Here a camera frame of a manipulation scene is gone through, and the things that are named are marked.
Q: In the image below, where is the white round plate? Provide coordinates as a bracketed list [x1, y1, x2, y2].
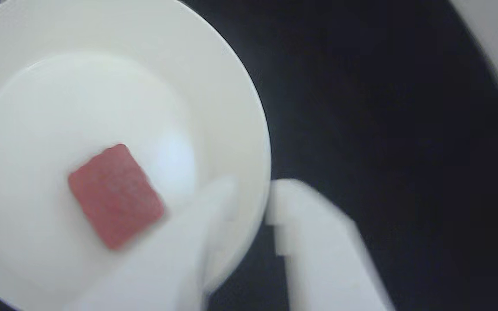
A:
[0, 0, 272, 311]

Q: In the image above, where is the black desk mat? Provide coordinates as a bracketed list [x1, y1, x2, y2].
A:
[0, 0, 498, 311]

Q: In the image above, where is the brown square toy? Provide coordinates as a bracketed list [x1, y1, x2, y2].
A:
[67, 143, 166, 251]

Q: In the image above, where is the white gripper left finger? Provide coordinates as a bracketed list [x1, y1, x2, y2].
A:
[63, 176, 238, 311]

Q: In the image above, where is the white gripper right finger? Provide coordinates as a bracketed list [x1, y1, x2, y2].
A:
[265, 178, 395, 311]

